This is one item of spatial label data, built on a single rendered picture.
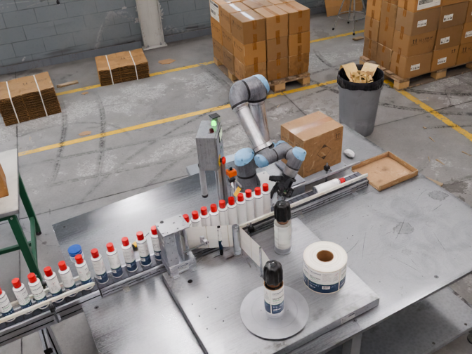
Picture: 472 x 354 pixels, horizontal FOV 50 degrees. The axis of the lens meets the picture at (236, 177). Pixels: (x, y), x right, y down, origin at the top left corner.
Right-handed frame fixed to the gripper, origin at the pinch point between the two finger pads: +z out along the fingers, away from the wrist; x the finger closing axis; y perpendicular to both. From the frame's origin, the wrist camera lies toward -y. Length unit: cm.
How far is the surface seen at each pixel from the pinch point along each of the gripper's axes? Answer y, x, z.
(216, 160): 1, -47, -20
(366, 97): -139, 186, -53
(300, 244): 30.1, 1.3, 5.6
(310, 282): 58, -12, 8
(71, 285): 3, -98, 54
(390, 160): -7, 86, -38
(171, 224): 10, -63, 12
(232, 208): 2.9, -27.3, 4.3
